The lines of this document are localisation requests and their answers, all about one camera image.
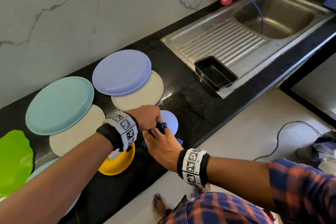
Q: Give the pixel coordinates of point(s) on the teal plate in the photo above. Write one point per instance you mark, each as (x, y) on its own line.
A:
(57, 104)

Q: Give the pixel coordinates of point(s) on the speckled white plate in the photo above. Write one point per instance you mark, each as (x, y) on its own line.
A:
(144, 95)
(73, 134)

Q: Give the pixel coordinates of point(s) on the left wrist marker band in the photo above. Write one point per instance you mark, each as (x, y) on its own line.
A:
(119, 129)

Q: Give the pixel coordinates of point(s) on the person's left foot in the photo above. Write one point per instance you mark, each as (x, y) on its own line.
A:
(160, 205)

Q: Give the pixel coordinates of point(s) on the black plastic tray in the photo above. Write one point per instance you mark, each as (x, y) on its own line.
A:
(215, 73)

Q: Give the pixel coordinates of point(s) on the blue orange plaid shirt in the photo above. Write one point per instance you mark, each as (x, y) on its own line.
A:
(294, 189)

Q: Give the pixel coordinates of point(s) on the right wrist marker band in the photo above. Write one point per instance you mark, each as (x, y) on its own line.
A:
(193, 167)

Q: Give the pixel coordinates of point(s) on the yellow bowl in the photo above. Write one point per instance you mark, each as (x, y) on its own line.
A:
(118, 164)

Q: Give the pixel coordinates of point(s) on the person's right forearm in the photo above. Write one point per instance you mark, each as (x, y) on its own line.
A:
(241, 174)

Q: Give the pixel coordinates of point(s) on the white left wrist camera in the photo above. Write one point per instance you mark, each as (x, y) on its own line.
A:
(114, 153)

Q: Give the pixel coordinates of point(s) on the person's left forearm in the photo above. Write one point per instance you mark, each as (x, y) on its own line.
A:
(52, 184)

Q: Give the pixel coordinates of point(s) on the blue striped cloth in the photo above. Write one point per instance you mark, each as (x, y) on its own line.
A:
(161, 126)

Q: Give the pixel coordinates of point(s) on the small lavender bowl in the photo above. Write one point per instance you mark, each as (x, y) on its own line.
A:
(170, 120)

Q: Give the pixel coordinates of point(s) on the steel sink drainboard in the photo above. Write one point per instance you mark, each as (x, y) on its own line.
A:
(210, 40)

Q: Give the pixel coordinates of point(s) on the lavender plate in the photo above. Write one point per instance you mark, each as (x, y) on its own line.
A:
(120, 71)

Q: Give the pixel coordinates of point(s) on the person's right foot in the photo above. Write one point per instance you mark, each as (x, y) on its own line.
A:
(204, 188)

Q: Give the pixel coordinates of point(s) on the person's left hand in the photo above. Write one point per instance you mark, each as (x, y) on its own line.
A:
(144, 116)

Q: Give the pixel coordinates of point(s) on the person's right hand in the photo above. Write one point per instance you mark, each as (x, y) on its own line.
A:
(165, 150)

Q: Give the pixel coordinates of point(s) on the wrist marker band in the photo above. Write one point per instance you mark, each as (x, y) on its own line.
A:
(193, 167)
(119, 129)

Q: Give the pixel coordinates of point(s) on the person's foot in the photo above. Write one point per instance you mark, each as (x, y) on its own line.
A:
(204, 188)
(160, 205)

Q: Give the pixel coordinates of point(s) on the light blue bowl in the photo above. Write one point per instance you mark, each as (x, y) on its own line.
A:
(39, 168)

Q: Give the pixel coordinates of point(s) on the green plate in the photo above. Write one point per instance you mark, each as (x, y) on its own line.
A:
(14, 163)

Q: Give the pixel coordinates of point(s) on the blue box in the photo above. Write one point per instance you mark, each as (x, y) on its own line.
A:
(330, 1)

